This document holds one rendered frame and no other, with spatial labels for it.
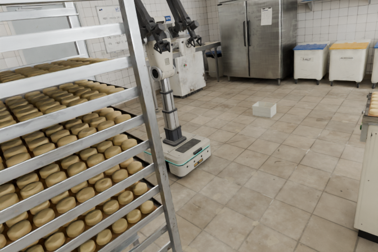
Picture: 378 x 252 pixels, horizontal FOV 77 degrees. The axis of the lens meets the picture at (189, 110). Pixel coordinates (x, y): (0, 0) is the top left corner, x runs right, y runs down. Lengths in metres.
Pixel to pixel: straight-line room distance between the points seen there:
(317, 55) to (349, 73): 0.61
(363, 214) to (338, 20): 4.30
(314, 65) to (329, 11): 1.12
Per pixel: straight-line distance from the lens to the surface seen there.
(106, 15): 4.98
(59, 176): 0.75
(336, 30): 5.71
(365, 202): 1.91
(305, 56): 5.22
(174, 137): 2.59
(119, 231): 0.92
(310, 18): 5.81
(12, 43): 0.63
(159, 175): 0.83
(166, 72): 2.38
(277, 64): 5.15
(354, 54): 5.04
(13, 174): 0.68
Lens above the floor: 1.50
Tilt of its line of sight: 20 degrees down
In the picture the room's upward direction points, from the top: 8 degrees counter-clockwise
